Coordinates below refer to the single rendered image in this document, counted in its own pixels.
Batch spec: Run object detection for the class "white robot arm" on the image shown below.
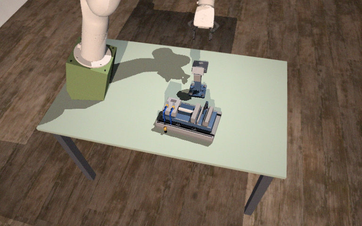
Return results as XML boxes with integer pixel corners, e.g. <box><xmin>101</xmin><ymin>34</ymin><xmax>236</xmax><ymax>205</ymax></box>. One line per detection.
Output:
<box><xmin>74</xmin><ymin>0</ymin><xmax>121</xmax><ymax>68</ymax></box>

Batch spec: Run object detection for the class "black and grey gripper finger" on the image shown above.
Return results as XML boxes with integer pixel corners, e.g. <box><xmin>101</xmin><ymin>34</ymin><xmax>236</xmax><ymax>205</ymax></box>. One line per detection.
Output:
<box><xmin>188</xmin><ymin>19</ymin><xmax>198</xmax><ymax>39</ymax></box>
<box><xmin>209</xmin><ymin>21</ymin><xmax>220</xmax><ymax>41</ymax></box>

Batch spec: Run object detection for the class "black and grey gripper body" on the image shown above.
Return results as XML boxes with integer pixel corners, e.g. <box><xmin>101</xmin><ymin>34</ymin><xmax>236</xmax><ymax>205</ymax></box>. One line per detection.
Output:
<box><xmin>193</xmin><ymin>5</ymin><xmax>214</xmax><ymax>28</ymax></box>

